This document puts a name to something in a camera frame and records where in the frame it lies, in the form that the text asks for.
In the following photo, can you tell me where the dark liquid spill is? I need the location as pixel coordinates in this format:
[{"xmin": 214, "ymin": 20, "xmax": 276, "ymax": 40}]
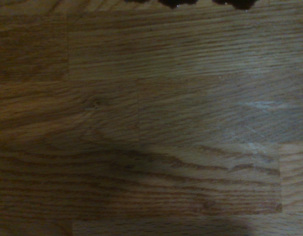
[{"xmin": 123, "ymin": 0, "xmax": 258, "ymax": 12}]

